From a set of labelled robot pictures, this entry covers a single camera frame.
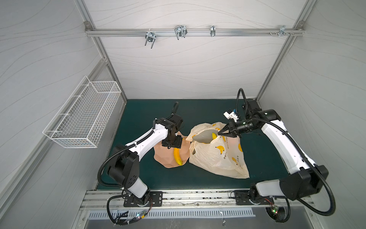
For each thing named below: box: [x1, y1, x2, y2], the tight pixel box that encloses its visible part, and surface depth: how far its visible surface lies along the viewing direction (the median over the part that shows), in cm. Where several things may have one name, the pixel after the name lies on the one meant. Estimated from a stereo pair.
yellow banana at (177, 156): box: [173, 147, 183, 166], surface depth 86 cm
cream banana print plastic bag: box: [185, 122, 251, 179], surface depth 75 cm
